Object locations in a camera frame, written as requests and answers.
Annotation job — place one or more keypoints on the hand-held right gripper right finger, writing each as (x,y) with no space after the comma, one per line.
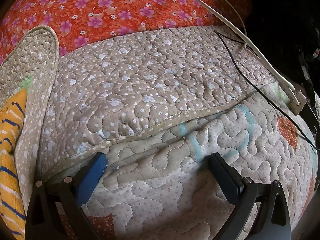
(223,173)

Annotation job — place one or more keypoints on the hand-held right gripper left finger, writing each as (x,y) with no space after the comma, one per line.
(93,169)

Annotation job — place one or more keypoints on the yellow striped small garment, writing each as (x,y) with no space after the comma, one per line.
(10,155)

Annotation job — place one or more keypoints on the quilted beige dotted blanket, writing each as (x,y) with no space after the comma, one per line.
(160,120)

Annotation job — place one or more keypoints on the white power adapter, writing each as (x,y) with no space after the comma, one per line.
(298,101)

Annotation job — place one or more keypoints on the red floral bedsheet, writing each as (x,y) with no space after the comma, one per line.
(120,12)

